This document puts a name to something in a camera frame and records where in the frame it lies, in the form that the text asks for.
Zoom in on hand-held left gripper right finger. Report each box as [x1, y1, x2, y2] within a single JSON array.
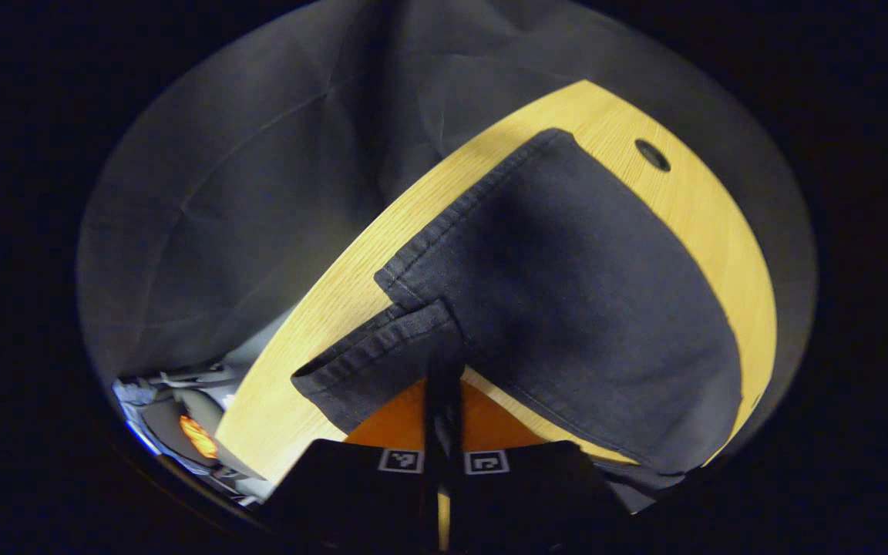
[[444, 361, 636, 555]]

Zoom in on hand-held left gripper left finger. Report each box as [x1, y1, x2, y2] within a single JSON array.
[[259, 361, 445, 555]]

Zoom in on dark blue jeans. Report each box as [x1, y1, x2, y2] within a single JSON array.
[[291, 127, 744, 516]]

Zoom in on grey chair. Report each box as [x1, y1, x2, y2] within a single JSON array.
[[140, 388, 260, 483]]

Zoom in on orange crumpled object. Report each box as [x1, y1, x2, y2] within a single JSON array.
[[179, 415, 220, 460]]

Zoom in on grey metal bar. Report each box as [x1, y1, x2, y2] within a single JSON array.
[[147, 362, 244, 390]]

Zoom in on blue cloth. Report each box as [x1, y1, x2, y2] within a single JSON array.
[[113, 376, 160, 406]]

